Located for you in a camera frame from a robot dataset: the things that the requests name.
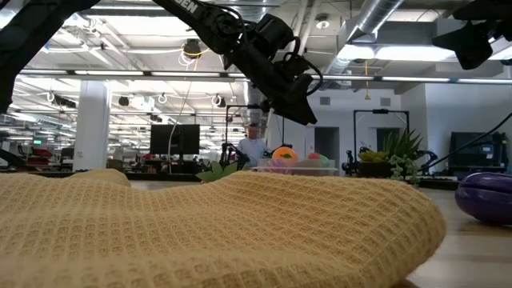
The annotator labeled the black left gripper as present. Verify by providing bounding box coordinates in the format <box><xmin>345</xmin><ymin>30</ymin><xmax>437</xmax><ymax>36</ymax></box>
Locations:
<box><xmin>222</xmin><ymin>37</ymin><xmax>319</xmax><ymax>126</ymax></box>

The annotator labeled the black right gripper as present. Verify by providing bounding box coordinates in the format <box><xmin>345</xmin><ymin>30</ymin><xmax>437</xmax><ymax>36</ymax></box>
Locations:
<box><xmin>431</xmin><ymin>0</ymin><xmax>512</xmax><ymax>71</ymax></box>

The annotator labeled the orange toy fruit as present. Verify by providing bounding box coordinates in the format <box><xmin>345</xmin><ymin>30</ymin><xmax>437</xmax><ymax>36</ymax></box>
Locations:
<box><xmin>271</xmin><ymin>146</ymin><xmax>299</xmax><ymax>163</ymax></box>

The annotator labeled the magenta striped toy onion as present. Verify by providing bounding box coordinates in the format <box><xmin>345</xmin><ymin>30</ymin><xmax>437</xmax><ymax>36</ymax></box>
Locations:
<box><xmin>258</xmin><ymin>158</ymin><xmax>290</xmax><ymax>175</ymax></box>

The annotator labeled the red toy strawberry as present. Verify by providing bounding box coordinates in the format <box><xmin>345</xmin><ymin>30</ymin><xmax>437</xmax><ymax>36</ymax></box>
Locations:
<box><xmin>195</xmin><ymin>160</ymin><xmax>241</xmax><ymax>183</ymax></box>

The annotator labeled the purple toy eggplant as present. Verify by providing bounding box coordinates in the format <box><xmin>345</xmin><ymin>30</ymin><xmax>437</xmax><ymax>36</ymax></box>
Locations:
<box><xmin>454</xmin><ymin>171</ymin><xmax>512</xmax><ymax>226</ymax></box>

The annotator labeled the clear plastic tupperware container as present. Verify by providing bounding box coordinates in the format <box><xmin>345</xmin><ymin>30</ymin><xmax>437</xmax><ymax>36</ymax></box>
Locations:
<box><xmin>250</xmin><ymin>158</ymin><xmax>340</xmax><ymax>178</ymax></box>

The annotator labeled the person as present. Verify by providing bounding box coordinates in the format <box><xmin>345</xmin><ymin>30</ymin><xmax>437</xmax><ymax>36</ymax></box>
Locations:
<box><xmin>237</xmin><ymin>122</ymin><xmax>270</xmax><ymax>168</ymax></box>

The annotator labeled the large black screen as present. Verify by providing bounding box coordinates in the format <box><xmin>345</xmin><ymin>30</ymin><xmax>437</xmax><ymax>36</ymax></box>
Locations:
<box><xmin>450</xmin><ymin>130</ymin><xmax>510</xmax><ymax>169</ymax></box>

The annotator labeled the black ceiling-hung device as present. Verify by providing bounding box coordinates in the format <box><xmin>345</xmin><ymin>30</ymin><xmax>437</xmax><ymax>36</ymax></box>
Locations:
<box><xmin>182</xmin><ymin>38</ymin><xmax>203</xmax><ymax>60</ymax></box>

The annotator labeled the potted succulent plant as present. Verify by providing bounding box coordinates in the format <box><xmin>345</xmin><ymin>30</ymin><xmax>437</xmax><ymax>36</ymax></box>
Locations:
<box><xmin>357</xmin><ymin>127</ymin><xmax>430</xmax><ymax>190</ymax></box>

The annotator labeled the black monitor back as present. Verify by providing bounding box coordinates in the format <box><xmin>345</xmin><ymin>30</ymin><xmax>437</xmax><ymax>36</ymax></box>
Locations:
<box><xmin>150</xmin><ymin>123</ymin><xmax>201</xmax><ymax>156</ymax></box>

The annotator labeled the yellow waffle cloth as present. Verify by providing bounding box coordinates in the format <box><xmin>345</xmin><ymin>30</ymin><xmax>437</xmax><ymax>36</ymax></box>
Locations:
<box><xmin>0</xmin><ymin>168</ymin><xmax>447</xmax><ymax>288</ymax></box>

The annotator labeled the long ceiling light strip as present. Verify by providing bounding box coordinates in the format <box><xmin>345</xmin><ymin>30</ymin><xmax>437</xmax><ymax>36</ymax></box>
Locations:
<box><xmin>0</xmin><ymin>67</ymin><xmax>512</xmax><ymax>84</ymax></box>

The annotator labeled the white pillar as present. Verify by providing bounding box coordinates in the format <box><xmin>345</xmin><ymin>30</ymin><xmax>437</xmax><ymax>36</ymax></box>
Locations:
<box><xmin>73</xmin><ymin>78</ymin><xmax>113</xmax><ymax>172</ymax></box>

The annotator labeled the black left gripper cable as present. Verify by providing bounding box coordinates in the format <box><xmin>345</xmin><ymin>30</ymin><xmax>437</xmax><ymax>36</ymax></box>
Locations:
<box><xmin>279</xmin><ymin>37</ymin><xmax>324</xmax><ymax>97</ymax></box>

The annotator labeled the black frame stand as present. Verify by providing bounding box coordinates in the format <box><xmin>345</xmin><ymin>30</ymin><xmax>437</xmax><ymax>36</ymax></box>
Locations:
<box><xmin>224</xmin><ymin>104</ymin><xmax>286</xmax><ymax>159</ymax></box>
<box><xmin>352</xmin><ymin>109</ymin><xmax>410</xmax><ymax>159</ymax></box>

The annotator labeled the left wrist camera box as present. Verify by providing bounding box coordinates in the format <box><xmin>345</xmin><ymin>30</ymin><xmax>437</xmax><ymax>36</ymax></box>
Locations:
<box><xmin>254</xmin><ymin>13</ymin><xmax>296</xmax><ymax>52</ymax></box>

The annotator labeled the yellow hanging cord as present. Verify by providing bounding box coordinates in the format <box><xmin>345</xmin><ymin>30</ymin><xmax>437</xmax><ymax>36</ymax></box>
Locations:
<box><xmin>362</xmin><ymin>58</ymin><xmax>372</xmax><ymax>101</ymax></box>

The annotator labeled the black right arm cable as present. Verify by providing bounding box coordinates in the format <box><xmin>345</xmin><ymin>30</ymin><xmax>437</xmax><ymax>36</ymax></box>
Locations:
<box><xmin>425</xmin><ymin>113</ymin><xmax>512</xmax><ymax>171</ymax></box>

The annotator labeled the silver ceiling duct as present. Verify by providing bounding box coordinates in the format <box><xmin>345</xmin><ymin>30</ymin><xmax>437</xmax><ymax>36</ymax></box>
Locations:
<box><xmin>322</xmin><ymin>0</ymin><xmax>405</xmax><ymax>77</ymax></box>

